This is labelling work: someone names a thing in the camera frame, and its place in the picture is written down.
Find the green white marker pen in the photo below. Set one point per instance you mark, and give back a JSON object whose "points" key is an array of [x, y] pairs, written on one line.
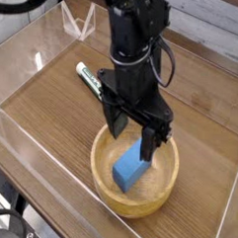
{"points": [[89, 78]]}

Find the black metal table frame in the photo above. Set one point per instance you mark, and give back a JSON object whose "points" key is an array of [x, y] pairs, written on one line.
{"points": [[12, 207]]}

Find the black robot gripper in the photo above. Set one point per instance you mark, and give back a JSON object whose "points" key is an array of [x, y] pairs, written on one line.
{"points": [[131, 91]]}

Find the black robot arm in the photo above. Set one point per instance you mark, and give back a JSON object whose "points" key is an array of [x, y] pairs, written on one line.
{"points": [[134, 24]]}

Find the blue foam block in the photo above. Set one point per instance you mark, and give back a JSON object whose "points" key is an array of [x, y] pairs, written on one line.
{"points": [[129, 168]]}

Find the clear acrylic tray wall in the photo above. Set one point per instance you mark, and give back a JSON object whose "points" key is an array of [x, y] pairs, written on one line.
{"points": [[49, 119]]}

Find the brown wooden bowl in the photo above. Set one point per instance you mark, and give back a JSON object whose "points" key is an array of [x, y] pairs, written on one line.
{"points": [[131, 187]]}

